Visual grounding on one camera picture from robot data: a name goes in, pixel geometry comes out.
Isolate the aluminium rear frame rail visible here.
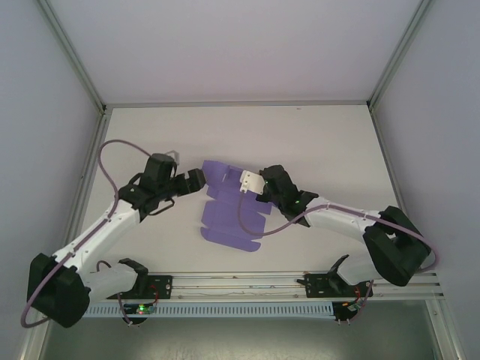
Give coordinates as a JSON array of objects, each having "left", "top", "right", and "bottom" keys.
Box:
[{"left": 103, "top": 100, "right": 372, "bottom": 110}]

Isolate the left aluminium frame post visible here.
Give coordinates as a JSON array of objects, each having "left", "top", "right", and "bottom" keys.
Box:
[{"left": 37, "top": 0, "right": 110, "bottom": 113}]

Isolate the aluminium frame post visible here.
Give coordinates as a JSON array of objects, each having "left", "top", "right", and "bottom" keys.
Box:
[
  {"left": 37, "top": 0, "right": 110, "bottom": 113},
  {"left": 367, "top": 0, "right": 436, "bottom": 112}
]

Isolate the right aluminium side rail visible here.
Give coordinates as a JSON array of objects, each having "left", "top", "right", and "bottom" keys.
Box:
[{"left": 370, "top": 107, "right": 464, "bottom": 360}]

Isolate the right aluminium frame post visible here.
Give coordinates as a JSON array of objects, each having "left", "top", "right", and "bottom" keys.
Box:
[{"left": 367, "top": 0, "right": 436, "bottom": 112}]

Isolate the aluminium side rail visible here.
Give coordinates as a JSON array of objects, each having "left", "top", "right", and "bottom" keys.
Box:
[
  {"left": 18, "top": 108, "right": 112, "bottom": 360},
  {"left": 370, "top": 107, "right": 464, "bottom": 360}
]

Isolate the black mount plate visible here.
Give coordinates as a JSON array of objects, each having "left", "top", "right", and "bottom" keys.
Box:
[
  {"left": 302, "top": 272, "right": 371, "bottom": 299},
  {"left": 133, "top": 274, "right": 174, "bottom": 301}
]

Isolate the aluminium slotted base rail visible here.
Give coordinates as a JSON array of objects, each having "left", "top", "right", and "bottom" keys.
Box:
[{"left": 104, "top": 269, "right": 448, "bottom": 302}]

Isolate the purple paper box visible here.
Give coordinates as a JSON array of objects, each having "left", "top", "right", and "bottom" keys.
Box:
[{"left": 199, "top": 159, "right": 277, "bottom": 254}]

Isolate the left controller board green light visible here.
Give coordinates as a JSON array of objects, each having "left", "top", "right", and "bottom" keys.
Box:
[{"left": 124, "top": 304, "right": 157, "bottom": 316}]

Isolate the left black mount plate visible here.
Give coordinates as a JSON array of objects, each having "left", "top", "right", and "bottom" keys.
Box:
[{"left": 133, "top": 274, "right": 174, "bottom": 301}]

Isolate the white slotted cable duct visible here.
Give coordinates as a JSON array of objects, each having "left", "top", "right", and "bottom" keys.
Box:
[{"left": 82, "top": 301, "right": 335, "bottom": 319}]

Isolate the left aluminium side rail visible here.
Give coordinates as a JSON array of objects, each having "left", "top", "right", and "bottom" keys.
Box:
[{"left": 18, "top": 108, "right": 112, "bottom": 360}]

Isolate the right black mount plate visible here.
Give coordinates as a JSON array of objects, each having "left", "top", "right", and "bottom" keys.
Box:
[{"left": 302, "top": 272, "right": 371, "bottom": 299}]

